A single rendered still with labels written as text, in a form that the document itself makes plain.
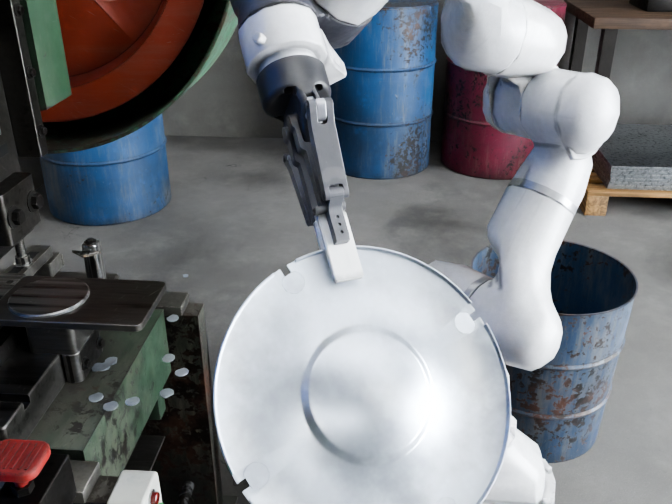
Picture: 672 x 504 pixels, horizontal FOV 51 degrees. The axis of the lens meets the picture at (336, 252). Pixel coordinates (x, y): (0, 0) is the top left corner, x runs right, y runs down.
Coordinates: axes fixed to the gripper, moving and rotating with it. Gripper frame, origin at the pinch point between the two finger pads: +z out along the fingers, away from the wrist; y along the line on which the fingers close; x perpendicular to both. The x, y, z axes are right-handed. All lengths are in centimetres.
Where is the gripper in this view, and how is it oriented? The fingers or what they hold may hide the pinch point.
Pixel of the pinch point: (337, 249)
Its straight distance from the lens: 69.8
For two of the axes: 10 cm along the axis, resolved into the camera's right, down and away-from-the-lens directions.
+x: 9.3, -1.6, 3.2
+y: 2.5, -3.3, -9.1
